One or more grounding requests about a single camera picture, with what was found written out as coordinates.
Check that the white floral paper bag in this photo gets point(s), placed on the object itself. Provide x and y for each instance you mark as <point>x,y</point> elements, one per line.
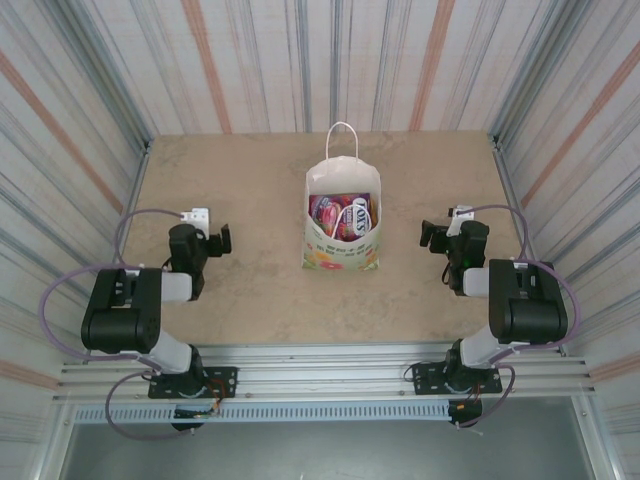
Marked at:
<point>340,250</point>

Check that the purple Fox's candy bag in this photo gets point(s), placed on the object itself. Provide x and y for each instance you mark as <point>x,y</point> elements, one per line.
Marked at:
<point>330,212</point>

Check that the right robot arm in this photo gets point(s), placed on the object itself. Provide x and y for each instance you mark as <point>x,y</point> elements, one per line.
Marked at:
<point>525,305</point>

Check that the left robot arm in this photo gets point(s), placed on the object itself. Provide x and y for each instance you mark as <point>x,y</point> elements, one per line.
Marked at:
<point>120,310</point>

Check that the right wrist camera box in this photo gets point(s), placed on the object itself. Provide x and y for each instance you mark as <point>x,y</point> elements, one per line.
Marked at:
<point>461,215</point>

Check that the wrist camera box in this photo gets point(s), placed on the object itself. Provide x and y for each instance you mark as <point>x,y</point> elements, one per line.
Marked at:
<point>196,218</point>
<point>461,215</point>

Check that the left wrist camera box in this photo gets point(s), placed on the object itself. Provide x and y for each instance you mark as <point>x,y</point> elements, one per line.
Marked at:
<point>196,218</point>

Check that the metal table side rail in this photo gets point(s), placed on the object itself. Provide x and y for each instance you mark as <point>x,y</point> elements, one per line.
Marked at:
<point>135,190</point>
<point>514,195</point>

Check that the metal corner post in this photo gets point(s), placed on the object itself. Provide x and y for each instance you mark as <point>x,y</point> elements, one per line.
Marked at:
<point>500,127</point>
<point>142,132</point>

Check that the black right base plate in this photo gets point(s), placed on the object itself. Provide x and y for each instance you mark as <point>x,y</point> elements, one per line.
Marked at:
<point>427,377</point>

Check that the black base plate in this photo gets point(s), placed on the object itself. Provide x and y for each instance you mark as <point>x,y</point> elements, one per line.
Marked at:
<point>427,377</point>
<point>222,382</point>

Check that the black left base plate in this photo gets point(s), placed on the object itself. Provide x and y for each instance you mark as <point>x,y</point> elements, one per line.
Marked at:
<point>222,382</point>

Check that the aluminium mounting rail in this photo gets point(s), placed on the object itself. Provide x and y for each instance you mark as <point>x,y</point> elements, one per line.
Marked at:
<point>320,370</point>

